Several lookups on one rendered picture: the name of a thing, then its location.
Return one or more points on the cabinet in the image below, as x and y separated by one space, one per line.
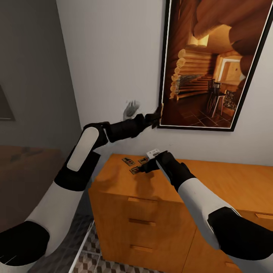
141 220

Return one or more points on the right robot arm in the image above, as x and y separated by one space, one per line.
247 244

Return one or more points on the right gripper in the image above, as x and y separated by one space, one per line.
148 166

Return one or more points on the shower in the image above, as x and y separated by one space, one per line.
75 260

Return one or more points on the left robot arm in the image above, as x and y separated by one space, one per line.
47 226

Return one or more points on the door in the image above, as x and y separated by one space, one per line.
39 121

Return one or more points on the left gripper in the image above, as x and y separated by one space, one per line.
134 127

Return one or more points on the picture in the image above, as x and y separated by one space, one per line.
211 49

